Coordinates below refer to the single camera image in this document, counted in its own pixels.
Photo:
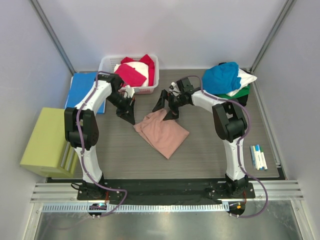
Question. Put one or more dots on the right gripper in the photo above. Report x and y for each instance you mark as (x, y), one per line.
(173, 114)

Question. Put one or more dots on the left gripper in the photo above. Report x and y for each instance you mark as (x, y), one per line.
(129, 117)

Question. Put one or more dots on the pink t-shirt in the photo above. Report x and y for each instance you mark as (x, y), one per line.
(163, 135)

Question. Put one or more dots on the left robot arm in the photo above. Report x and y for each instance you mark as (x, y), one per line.
(81, 128)

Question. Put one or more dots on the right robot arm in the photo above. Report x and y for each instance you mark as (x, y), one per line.
(229, 122)

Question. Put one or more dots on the red t-shirt in basket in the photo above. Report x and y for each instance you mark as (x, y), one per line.
(147, 60)

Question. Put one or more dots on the white t-shirt in basket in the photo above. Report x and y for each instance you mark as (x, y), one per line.
(134, 74)

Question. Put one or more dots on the white plastic basket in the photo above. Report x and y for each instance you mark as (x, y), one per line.
(108, 63)

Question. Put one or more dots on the blue folder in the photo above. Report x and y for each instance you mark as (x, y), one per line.
(81, 84)

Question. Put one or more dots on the blue t-shirt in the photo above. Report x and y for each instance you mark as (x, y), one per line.
(222, 79)

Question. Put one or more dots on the black t-shirt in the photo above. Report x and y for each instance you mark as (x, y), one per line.
(243, 100)

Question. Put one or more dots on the green t-shirt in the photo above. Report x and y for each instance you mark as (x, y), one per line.
(241, 93)

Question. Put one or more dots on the white t-shirt on pile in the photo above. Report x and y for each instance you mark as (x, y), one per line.
(245, 79)

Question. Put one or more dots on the yellow-green box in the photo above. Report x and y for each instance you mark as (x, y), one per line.
(47, 153)

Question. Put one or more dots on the marker pens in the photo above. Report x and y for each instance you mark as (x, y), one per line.
(258, 158)

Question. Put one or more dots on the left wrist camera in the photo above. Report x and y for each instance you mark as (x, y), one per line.
(128, 91)

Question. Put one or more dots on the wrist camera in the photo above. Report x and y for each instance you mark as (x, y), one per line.
(173, 88)
(128, 91)

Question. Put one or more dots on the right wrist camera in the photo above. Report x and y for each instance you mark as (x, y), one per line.
(173, 88)

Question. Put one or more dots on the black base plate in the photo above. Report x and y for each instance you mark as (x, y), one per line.
(166, 192)

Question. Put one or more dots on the white slotted cable duct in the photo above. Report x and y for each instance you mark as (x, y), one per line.
(90, 207)

